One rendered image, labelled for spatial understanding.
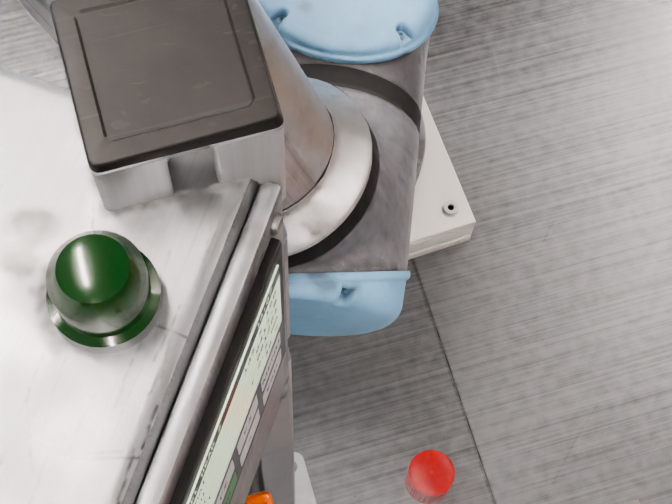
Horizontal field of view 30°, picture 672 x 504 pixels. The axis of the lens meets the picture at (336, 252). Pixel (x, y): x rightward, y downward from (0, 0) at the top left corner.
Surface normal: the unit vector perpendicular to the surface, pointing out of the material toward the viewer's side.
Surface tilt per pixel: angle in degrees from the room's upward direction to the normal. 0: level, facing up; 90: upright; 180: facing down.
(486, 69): 0
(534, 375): 0
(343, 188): 29
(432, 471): 0
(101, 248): 14
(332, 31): 9
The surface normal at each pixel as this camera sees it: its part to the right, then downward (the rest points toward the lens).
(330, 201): 0.29, 0.07
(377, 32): 0.07, -0.51
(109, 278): 0.22, -0.22
